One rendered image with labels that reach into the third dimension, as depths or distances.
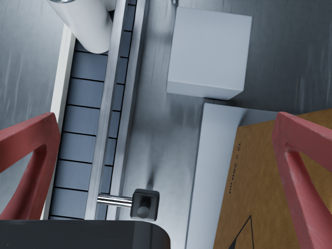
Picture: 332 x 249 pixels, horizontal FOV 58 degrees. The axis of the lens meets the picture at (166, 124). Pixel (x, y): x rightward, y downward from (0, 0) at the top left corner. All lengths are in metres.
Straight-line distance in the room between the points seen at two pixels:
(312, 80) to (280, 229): 0.32
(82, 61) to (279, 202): 0.31
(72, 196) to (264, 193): 0.26
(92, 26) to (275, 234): 0.27
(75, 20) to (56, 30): 0.19
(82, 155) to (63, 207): 0.07
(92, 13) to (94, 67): 0.12
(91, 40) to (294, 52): 0.32
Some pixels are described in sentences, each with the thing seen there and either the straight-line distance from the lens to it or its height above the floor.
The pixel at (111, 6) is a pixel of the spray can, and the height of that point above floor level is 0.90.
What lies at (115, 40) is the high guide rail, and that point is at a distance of 0.36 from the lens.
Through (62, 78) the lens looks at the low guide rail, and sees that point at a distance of 0.41.
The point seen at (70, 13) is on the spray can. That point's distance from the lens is 0.32.
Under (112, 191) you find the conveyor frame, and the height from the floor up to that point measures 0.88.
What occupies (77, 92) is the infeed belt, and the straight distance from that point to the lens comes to 0.44.
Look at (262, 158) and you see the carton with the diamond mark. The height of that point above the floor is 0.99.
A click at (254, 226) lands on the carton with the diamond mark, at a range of 0.32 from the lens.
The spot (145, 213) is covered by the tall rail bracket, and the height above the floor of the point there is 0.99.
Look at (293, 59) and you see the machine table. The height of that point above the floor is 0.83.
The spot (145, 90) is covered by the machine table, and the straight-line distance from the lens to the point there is 0.48.
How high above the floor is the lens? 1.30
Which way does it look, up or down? 86 degrees down
